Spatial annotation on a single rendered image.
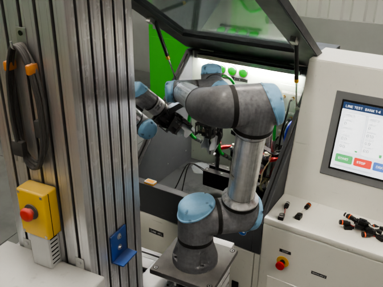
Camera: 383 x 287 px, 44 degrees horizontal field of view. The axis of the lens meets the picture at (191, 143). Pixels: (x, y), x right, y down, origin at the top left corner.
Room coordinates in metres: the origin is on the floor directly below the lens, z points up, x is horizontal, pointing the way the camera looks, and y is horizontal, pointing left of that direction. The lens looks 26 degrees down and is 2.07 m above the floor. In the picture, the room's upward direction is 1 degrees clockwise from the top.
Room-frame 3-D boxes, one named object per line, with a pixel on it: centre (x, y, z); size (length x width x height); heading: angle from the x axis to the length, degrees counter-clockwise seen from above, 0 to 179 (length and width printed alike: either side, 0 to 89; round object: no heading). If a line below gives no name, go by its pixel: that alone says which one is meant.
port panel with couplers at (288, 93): (2.09, -0.47, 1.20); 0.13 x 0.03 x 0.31; 59
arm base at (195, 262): (1.25, -0.02, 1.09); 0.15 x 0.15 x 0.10
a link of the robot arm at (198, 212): (1.26, -0.02, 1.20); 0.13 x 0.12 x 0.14; 102
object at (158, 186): (1.78, 0.00, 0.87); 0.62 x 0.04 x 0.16; 59
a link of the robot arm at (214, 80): (1.56, -0.07, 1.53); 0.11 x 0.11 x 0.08; 12
